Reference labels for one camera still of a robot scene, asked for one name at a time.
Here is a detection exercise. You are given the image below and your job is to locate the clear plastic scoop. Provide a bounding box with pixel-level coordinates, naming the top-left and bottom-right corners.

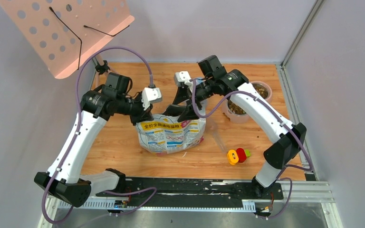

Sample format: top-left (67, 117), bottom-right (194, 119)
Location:
top-left (207, 117), bottom-right (227, 154)

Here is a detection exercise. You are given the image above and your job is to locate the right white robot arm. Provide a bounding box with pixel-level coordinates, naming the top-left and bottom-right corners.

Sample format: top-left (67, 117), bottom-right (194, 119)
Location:
top-left (172, 55), bottom-right (307, 199)

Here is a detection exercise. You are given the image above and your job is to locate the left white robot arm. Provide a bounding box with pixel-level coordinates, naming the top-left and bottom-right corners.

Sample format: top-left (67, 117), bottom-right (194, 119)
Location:
top-left (34, 73), bottom-right (162, 208)

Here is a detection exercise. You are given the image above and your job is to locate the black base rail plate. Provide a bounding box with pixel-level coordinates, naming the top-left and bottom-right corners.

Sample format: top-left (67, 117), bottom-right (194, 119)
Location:
top-left (114, 177), bottom-right (284, 208)

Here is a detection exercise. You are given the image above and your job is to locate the pink double pet bowl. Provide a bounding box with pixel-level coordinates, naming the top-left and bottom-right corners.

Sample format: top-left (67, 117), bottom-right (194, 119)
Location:
top-left (221, 81), bottom-right (276, 126)

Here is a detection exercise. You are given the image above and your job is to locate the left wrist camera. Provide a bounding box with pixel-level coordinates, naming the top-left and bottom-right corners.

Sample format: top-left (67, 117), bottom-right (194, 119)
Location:
top-left (141, 87), bottom-right (163, 111)

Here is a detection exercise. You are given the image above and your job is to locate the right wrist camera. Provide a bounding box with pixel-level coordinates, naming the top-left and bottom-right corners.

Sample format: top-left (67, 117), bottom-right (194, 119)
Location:
top-left (174, 71), bottom-right (193, 87)

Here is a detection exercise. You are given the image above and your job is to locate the pet food bag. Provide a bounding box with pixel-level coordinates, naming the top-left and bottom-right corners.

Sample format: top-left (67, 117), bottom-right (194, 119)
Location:
top-left (135, 114), bottom-right (206, 155)

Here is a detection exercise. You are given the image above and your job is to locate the colourful stacking toy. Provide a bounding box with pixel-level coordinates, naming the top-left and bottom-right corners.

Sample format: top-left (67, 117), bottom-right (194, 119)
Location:
top-left (227, 147), bottom-right (251, 165)

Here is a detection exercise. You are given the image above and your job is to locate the pink music stand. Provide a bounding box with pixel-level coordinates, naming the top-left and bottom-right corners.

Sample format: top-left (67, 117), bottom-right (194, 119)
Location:
top-left (0, 0), bottom-right (134, 79)

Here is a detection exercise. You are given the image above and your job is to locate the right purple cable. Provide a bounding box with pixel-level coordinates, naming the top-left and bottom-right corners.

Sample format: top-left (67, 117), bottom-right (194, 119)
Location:
top-left (191, 78), bottom-right (315, 220)

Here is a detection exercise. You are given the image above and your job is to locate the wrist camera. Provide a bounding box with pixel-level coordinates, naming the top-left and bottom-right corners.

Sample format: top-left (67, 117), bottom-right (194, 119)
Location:
top-left (141, 87), bottom-right (163, 111)
top-left (174, 71), bottom-right (193, 87)

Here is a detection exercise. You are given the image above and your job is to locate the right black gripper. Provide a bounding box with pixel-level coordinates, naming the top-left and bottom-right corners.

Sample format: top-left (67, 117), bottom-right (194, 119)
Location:
top-left (172, 78), bottom-right (215, 122)

